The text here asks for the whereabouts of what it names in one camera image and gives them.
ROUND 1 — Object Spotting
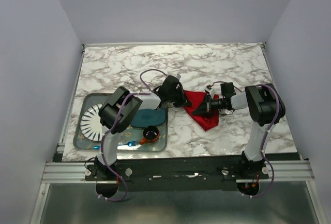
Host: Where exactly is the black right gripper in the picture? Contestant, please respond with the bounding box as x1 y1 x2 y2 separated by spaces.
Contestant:
192 94 226 117

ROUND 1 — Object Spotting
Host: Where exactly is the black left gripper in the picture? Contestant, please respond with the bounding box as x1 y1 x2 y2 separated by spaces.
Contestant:
167 85 192 108

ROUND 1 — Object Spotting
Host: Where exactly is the red cloth napkin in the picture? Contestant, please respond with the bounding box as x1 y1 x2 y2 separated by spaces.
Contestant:
184 90 219 131

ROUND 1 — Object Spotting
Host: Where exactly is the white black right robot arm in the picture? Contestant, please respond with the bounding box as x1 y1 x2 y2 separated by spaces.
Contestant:
192 82 285 178

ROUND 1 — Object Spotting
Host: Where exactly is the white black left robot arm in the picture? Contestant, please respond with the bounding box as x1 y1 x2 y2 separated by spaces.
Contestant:
94 76 192 180

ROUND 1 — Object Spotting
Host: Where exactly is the teal square plate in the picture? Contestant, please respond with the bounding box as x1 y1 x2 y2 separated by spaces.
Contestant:
130 108 167 128

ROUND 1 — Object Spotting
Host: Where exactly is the brown ceramic cup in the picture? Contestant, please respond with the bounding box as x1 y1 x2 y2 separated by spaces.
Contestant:
139 126 160 145

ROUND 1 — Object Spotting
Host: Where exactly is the glass rectangular tray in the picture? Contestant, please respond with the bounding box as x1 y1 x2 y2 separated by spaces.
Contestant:
73 93 168 153

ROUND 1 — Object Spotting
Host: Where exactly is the white blue striped plate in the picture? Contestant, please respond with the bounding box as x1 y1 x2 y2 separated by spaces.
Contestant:
80 103 102 142

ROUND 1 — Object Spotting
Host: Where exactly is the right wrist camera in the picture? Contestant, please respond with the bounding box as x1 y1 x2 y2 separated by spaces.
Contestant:
204 81 236 99

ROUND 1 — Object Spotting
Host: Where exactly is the black mounting base plate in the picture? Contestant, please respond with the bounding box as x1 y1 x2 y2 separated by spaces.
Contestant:
85 155 269 192

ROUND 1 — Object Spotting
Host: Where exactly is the blue handled utensil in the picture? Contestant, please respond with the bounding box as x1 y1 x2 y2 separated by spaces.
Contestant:
93 141 140 151

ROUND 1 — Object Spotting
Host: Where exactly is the aluminium frame rail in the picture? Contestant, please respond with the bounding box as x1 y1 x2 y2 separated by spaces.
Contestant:
41 160 315 184

